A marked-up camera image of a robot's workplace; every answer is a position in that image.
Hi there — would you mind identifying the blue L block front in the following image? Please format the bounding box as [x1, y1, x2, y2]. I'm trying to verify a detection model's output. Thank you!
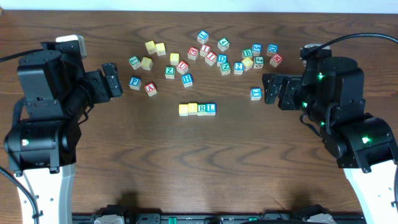
[206, 103, 216, 116]

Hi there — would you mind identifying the blue l block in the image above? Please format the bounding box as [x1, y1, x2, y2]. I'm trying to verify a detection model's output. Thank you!
[206, 103, 216, 116]
[197, 30, 209, 44]

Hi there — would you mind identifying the yellow C block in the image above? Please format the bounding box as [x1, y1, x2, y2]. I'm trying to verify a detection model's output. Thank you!
[178, 104, 189, 116]

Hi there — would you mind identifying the green R block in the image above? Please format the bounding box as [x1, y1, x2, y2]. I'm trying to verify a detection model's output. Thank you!
[197, 104, 207, 116]

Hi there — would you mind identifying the yellow O block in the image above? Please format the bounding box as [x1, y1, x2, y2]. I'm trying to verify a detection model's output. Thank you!
[188, 103, 198, 115]

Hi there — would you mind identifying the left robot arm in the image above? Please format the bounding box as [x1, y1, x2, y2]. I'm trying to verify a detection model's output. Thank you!
[1, 35, 123, 223]

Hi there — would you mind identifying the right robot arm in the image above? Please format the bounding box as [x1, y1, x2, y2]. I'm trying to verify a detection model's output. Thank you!
[262, 44, 397, 223]

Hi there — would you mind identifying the red M block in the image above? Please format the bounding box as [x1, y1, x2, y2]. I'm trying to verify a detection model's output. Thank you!
[269, 54, 283, 68]

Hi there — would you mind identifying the blue F block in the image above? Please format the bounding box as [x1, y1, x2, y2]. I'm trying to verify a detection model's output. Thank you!
[250, 88, 262, 101]

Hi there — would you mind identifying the blue P block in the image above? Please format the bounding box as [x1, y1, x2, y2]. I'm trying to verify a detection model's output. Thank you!
[129, 77, 142, 90]

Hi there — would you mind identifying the green block right cluster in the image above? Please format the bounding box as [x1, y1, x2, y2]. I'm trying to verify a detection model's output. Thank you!
[253, 56, 264, 69]

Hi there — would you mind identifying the green 7 block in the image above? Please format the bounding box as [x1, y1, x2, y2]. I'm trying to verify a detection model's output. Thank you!
[129, 55, 141, 70]

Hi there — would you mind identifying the blue block far right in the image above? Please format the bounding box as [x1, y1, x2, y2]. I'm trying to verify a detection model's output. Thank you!
[266, 44, 279, 57]

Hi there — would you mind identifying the yellow block right cluster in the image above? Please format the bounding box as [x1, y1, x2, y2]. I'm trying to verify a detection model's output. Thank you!
[242, 57, 254, 71]

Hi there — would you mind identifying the blue S block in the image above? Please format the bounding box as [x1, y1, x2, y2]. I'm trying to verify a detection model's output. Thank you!
[251, 43, 262, 57]

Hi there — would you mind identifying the red A block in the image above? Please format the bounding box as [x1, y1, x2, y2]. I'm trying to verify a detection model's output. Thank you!
[144, 82, 157, 96]

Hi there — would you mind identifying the yellow s block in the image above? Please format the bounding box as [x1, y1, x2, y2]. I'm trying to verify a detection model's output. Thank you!
[141, 57, 153, 70]
[155, 43, 166, 56]

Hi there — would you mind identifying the blue 2 block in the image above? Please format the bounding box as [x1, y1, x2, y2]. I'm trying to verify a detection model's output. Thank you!
[234, 62, 244, 75]

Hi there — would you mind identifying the green B block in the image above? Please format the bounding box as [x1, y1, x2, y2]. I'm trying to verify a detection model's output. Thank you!
[242, 49, 253, 59]

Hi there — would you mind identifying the green N block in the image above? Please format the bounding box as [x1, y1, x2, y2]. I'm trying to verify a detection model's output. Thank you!
[220, 62, 231, 75]

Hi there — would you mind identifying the yellow W block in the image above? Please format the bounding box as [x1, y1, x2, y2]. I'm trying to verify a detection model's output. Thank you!
[145, 40, 157, 54]

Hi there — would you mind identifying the blue D block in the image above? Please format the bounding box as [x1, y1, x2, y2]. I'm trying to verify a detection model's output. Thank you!
[217, 54, 228, 67]

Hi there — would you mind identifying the green Z block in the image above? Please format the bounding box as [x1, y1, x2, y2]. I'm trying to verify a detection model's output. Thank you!
[165, 66, 175, 79]

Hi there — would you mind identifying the yellow S block back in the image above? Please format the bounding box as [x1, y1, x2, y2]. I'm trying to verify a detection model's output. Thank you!
[155, 43, 166, 56]

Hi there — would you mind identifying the green 4 block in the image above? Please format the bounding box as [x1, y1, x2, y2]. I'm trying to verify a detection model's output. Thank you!
[218, 37, 230, 52]

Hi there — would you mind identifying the yellow Q block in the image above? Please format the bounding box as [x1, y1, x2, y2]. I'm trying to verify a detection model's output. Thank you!
[170, 53, 180, 65]

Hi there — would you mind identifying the red I block front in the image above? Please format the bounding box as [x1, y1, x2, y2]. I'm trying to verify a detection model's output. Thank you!
[205, 51, 218, 66]

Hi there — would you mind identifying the red i block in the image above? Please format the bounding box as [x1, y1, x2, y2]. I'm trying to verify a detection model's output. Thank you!
[205, 51, 218, 66]
[200, 44, 211, 57]

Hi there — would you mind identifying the red U block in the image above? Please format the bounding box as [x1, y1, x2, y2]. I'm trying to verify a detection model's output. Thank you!
[176, 60, 189, 75]

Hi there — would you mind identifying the blue H block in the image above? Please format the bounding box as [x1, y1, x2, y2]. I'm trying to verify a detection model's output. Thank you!
[182, 73, 193, 88]

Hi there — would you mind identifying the red I block back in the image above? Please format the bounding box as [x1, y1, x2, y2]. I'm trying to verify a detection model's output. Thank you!
[200, 44, 211, 57]

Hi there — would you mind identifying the blue L block back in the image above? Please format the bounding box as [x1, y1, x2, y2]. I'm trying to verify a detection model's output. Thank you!
[197, 30, 209, 44]

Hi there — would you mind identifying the red E block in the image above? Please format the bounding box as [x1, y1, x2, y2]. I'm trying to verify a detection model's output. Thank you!
[187, 47, 199, 60]

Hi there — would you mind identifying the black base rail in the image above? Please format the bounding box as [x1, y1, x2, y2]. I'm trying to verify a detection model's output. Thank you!
[72, 212, 366, 224]

